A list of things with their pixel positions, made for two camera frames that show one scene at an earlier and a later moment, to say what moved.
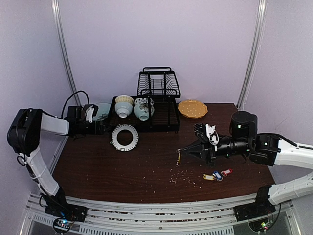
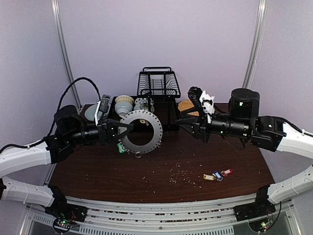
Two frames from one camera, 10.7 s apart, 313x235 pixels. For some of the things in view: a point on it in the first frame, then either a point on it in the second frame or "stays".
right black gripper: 210,151 to 203,128
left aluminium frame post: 58,22 stays
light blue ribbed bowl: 123,108 stays
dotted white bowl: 144,100 stays
